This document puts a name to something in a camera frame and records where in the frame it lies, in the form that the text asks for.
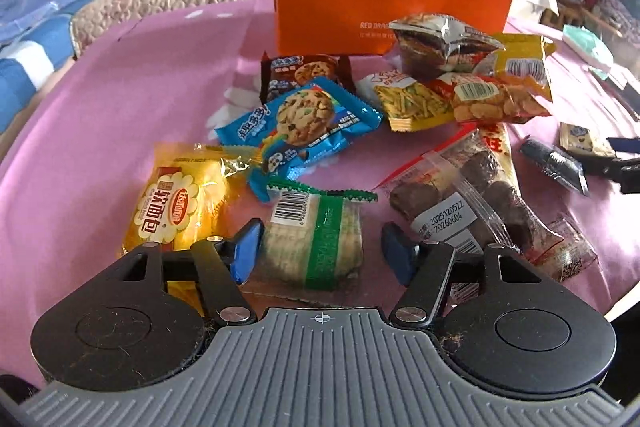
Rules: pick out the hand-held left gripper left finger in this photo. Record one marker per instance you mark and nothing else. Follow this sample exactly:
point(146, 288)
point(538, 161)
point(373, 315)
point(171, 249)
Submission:
point(247, 252)

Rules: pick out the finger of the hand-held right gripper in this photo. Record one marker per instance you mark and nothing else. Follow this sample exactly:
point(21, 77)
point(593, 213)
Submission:
point(627, 174)
point(625, 145)

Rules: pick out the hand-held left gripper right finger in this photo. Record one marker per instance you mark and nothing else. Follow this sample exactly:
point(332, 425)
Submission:
point(395, 252)

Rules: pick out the small beige packet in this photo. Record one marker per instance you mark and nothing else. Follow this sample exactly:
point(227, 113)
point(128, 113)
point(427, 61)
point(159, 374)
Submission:
point(580, 139)

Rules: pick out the green label cake packet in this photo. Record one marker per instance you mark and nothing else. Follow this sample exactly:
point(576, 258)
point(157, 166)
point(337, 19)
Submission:
point(310, 237)

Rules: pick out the yellow bread packet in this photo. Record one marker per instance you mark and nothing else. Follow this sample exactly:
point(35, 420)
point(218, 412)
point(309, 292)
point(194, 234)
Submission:
point(170, 207)

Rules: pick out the clear brown cake packet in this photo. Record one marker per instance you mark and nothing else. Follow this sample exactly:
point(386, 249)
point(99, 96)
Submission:
point(475, 202)

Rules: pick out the blue cookie packet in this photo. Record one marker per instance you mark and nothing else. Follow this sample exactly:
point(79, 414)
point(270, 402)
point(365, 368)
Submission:
point(300, 117)

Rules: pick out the red cracker packet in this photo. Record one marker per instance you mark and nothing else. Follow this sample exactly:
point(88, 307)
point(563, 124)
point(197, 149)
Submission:
point(485, 102)

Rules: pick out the orange cardboard box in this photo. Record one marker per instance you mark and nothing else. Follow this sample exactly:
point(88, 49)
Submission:
point(325, 7)

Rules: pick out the small dark blue packet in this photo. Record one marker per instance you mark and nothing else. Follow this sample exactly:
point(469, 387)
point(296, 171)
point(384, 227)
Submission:
point(550, 162)

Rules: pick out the small clear red wrapper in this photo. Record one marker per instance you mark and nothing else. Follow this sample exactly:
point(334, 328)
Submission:
point(570, 257)

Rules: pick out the teal packet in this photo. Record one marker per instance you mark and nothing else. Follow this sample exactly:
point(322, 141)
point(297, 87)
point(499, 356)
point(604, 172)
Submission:
point(587, 47)

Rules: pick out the yellow green stick snack packet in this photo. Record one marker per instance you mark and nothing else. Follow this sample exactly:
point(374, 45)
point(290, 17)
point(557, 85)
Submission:
point(410, 102)

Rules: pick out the brown cookie packet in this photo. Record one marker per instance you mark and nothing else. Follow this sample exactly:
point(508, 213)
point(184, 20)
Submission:
point(300, 69)

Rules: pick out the pink table cloth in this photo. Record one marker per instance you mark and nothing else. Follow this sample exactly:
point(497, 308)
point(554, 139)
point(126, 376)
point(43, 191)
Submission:
point(150, 82)

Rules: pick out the silver brown cake packet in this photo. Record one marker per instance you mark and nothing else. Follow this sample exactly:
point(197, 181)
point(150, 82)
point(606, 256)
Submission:
point(430, 47)

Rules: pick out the blue white striped blanket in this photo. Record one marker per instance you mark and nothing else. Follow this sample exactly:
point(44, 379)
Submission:
point(30, 57)

